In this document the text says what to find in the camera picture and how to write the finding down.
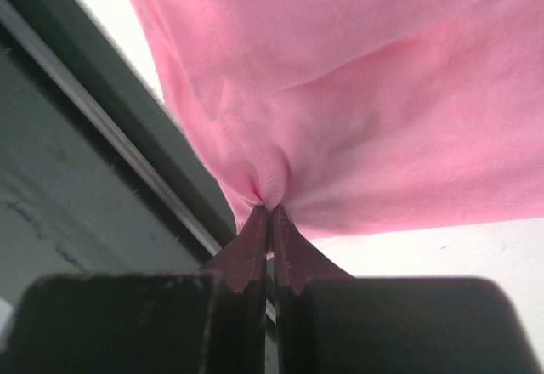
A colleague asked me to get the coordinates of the black table edge rail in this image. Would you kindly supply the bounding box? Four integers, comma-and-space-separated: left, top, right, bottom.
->
1, 0, 235, 256

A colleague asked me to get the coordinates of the pink t shirt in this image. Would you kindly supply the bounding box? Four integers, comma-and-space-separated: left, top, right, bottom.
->
131, 0, 543, 239

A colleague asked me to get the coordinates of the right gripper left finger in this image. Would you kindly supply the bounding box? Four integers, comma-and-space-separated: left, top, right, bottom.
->
1, 207, 268, 373

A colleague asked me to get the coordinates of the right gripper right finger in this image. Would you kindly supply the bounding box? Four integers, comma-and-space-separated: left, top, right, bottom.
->
271, 207, 541, 373

